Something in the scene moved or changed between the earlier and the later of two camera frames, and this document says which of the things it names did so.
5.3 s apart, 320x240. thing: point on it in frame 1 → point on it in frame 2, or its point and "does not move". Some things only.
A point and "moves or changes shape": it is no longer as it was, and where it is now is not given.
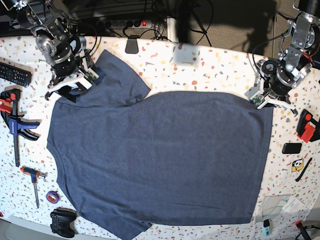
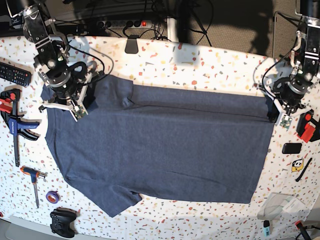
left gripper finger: (265, 104) → (274, 109)
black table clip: (132, 46) does not move
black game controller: (61, 218) does not move
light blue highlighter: (266, 228) does not move
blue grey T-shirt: (132, 159) moves or changes shape
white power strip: (124, 24) does not move
